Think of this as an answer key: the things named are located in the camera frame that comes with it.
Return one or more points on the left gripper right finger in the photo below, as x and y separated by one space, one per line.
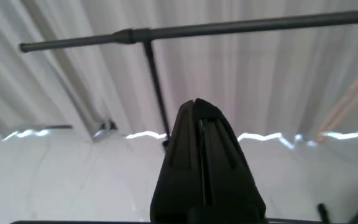
225 174

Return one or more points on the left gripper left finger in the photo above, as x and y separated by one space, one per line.
176 180

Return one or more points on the pink clothes hanger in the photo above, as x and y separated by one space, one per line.
350 96

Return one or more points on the white curtain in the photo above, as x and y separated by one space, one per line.
244 77
11 77

